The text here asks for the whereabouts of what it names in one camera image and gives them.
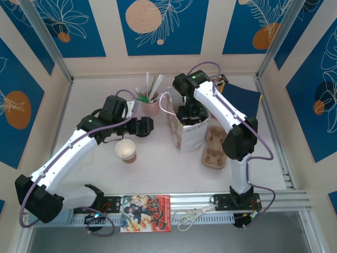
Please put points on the brown paper coffee cup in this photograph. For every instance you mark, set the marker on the brown paper coffee cup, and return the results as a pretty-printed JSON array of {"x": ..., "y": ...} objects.
[{"x": 126, "y": 150}]

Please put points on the brown pulp cup carrier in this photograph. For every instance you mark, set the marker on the brown pulp cup carrier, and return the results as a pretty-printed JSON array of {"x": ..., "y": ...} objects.
[{"x": 212, "y": 158}]

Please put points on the white wrapped straw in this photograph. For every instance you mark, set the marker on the white wrapped straw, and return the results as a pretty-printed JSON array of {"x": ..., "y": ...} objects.
[
  {"x": 147, "y": 81},
  {"x": 156, "y": 97},
  {"x": 139, "y": 96},
  {"x": 159, "y": 83}
]

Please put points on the aluminium frame post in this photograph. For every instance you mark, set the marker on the aluminium frame post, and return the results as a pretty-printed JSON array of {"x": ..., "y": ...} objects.
[
  {"x": 55, "y": 52},
  {"x": 280, "y": 39}
]

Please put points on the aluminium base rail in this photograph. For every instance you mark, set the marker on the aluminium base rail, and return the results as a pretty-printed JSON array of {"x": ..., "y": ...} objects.
[{"x": 189, "y": 199}]

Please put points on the white printed paper bag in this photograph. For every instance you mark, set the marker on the white printed paper bag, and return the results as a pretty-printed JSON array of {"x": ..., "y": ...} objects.
[{"x": 193, "y": 138}]

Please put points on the colourful comic book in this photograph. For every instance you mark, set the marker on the colourful comic book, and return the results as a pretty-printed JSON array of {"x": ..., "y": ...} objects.
[{"x": 144, "y": 213}]

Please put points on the aluminium side rail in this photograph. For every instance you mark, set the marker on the aluminium side rail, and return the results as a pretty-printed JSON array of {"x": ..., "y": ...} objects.
[
  {"x": 63, "y": 108},
  {"x": 259, "y": 80}
]

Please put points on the black sachet holder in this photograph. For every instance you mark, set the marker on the black sachet holder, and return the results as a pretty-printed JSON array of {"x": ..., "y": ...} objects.
[{"x": 224, "y": 78}]

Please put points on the pink straw cup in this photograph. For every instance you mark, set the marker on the pink straw cup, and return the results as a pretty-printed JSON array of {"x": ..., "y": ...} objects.
[{"x": 151, "y": 109}]

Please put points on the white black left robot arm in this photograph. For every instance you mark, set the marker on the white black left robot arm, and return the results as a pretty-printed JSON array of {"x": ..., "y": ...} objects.
[{"x": 68, "y": 155}]

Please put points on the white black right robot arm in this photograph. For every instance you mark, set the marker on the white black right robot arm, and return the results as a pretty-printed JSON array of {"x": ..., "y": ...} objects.
[{"x": 218, "y": 105}]

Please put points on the green straw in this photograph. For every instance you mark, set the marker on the green straw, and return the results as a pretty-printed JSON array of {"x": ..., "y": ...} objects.
[{"x": 154, "y": 87}]

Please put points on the navy blue napkin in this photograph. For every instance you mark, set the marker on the navy blue napkin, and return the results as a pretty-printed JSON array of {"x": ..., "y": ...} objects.
[{"x": 245, "y": 101}]

